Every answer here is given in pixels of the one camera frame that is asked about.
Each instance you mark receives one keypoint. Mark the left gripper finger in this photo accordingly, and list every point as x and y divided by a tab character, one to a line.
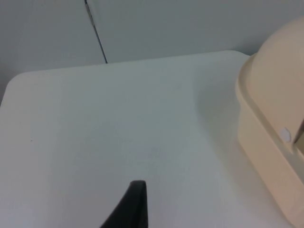
133	209

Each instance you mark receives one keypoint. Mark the cream box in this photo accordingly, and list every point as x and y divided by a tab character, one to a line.
263	133

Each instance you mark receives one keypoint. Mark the cream lid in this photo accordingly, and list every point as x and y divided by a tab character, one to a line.
282	78

